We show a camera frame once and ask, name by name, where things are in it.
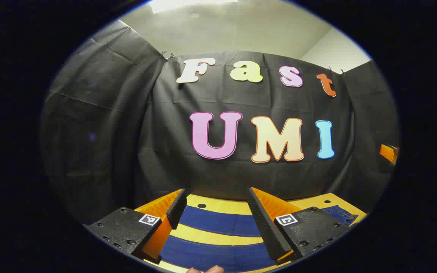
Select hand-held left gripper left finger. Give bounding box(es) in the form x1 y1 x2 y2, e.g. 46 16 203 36
83 188 187 265

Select blue denim jeans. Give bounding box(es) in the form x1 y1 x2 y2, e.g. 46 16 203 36
160 205 359 273

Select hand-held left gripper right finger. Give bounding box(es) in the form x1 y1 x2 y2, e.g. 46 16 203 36
248 187 352 265

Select black backdrop cloth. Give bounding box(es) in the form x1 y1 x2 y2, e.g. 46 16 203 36
40 25 400 224

